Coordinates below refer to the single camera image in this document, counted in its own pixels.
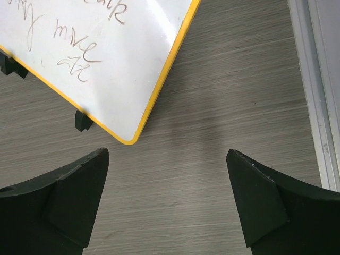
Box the yellow framed whiteboard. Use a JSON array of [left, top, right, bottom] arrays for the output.
[[1, 1, 200, 145]]

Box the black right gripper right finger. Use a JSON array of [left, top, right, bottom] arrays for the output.
[[226, 149, 339, 254]]

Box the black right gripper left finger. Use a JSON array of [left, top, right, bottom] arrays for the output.
[[1, 148, 109, 254]]

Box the wire whiteboard stand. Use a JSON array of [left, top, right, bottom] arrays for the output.
[[1, 51, 94, 132]]

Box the aluminium frame rail right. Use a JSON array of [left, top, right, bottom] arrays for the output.
[[288, 1, 339, 191]]

